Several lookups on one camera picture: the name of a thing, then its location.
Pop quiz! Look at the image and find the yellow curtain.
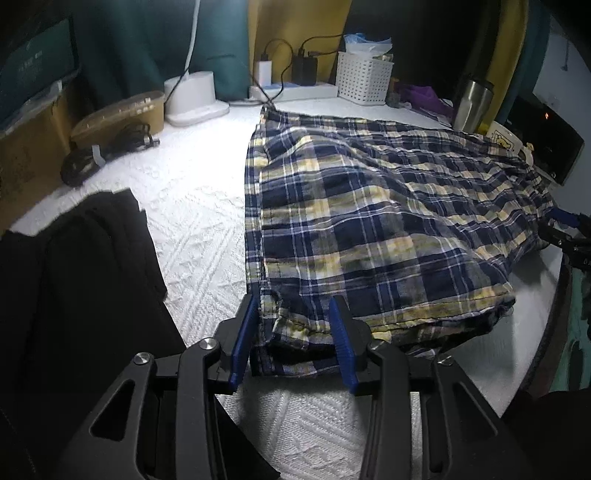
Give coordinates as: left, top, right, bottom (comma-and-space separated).
247, 0, 352, 88
480, 0, 529, 125

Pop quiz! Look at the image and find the brown cardboard box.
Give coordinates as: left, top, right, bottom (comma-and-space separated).
0, 78, 80, 227

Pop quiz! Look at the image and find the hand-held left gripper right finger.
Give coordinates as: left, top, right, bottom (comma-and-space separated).
329, 295, 536, 480

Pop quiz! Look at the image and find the stainless steel tumbler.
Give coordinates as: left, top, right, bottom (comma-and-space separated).
452, 78, 495, 133

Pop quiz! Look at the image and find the blue yellow plaid shirt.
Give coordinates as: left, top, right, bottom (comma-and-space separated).
244, 106, 555, 376

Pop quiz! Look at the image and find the white woven basket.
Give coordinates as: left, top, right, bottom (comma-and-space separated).
335, 52, 394, 105

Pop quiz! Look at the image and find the tan oval lidded container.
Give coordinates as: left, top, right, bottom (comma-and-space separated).
70, 91, 166, 148

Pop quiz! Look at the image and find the purple cloth item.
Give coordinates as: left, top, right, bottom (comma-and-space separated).
399, 83, 452, 117

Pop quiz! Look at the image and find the black cloth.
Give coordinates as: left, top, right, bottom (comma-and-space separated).
0, 189, 185, 480

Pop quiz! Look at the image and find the teal curtain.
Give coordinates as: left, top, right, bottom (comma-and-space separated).
508, 0, 551, 116
69, 0, 251, 101

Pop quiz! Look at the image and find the cream cartoon mug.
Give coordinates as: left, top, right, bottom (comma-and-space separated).
485, 121, 536, 163

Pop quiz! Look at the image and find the black monitor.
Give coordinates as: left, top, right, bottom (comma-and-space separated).
503, 95, 585, 186

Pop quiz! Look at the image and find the white power strip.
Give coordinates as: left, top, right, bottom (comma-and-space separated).
249, 82, 339, 103

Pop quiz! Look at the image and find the white desk lamp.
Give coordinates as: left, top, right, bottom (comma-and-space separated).
164, 0, 230, 126

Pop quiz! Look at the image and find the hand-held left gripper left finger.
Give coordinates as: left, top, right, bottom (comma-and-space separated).
53, 294, 280, 480

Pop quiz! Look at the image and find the black coiled cable bundle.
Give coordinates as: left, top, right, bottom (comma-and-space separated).
61, 122, 160, 188

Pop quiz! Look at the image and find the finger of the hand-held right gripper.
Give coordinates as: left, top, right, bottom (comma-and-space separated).
538, 220, 571, 250
549, 208, 580, 229

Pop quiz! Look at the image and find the black charger brick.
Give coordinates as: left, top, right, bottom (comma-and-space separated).
292, 55, 319, 88

